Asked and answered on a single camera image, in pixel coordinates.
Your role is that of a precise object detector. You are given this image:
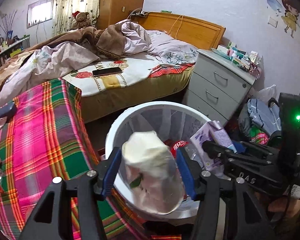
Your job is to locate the window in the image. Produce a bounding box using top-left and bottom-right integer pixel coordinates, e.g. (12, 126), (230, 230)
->
(27, 0), (53, 28)

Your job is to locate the brown fleece blanket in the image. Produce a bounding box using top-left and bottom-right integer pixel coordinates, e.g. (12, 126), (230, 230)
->
(0, 24), (126, 91)

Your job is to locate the cluttered wall shelf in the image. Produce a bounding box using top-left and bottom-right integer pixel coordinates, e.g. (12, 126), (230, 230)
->
(0, 35), (30, 67)

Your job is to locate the patterned curtain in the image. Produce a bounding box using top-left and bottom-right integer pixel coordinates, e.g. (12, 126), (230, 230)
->
(52, 0), (100, 35)

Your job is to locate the pale pink duvet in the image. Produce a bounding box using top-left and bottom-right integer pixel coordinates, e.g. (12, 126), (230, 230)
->
(0, 21), (199, 111)

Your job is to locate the plaid pink green blanket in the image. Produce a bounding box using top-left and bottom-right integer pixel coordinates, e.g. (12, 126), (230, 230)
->
(0, 77), (151, 240)

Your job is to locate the pile of clothes bags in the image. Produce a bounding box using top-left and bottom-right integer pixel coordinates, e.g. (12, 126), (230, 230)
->
(238, 85), (281, 148)

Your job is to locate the wooden headboard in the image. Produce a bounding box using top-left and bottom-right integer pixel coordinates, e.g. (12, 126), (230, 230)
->
(132, 12), (226, 50)

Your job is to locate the dark blue glasses case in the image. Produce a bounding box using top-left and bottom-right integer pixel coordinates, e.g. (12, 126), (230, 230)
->
(0, 101), (17, 121)

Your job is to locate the white paper bag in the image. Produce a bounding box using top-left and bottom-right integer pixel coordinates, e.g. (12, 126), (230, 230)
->
(122, 131), (185, 215)

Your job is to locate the wooden wardrobe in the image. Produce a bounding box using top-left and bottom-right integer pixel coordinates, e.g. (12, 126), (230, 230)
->
(96, 0), (148, 30)

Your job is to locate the cartoon girl wall sticker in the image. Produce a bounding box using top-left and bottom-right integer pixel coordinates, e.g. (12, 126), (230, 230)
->
(266, 0), (300, 38)

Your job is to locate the brown teddy bear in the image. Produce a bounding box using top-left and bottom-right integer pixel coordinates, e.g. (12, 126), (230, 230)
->
(71, 11), (93, 30)

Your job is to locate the white mesh trash bin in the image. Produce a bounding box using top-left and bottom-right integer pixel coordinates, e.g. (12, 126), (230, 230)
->
(105, 101), (209, 220)

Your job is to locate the black smartphone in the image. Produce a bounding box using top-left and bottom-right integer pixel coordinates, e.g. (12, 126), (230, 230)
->
(92, 67), (122, 77)

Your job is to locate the grey bedside drawer cabinet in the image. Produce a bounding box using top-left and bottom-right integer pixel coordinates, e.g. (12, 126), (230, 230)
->
(182, 49), (256, 126)

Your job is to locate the floral bed sheet mattress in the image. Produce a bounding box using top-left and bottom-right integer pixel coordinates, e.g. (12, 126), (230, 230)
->
(63, 53), (194, 122)

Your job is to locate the person right hand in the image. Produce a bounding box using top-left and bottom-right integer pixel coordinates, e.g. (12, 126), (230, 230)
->
(268, 197), (300, 218)

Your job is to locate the purple milk carton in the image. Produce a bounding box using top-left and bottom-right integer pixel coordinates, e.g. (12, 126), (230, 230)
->
(190, 120), (237, 177)

